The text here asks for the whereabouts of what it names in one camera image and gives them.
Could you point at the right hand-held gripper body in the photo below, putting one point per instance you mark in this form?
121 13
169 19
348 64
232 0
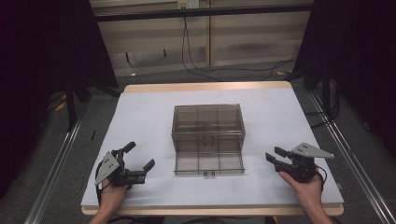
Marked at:
300 168

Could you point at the clear brown drawer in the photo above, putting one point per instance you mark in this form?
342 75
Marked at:
209 162

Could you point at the wall power outlet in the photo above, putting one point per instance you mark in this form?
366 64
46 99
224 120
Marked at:
188 4

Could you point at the black stand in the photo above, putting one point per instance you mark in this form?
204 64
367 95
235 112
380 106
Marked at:
71 102
325 90

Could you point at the black horizontal bar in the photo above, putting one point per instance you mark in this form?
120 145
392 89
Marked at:
199 13

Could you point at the white table sheet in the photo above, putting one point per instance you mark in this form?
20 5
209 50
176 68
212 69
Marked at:
149 124

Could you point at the clear brown drawer cabinet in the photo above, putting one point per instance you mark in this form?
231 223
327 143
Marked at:
208 123

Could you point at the person's left hand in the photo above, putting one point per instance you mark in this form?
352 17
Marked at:
110 197

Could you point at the metal floor rail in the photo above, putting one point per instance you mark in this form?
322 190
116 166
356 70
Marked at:
355 168
54 174

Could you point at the dark curtain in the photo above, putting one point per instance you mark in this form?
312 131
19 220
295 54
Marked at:
40 62
364 56

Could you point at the wooden table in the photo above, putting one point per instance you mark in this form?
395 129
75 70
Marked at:
205 86

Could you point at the small black floor object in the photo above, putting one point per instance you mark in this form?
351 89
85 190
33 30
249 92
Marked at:
93 134

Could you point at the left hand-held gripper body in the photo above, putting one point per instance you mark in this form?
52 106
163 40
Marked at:
116 172

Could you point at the person's right hand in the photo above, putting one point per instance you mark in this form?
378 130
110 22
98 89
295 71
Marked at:
308 193

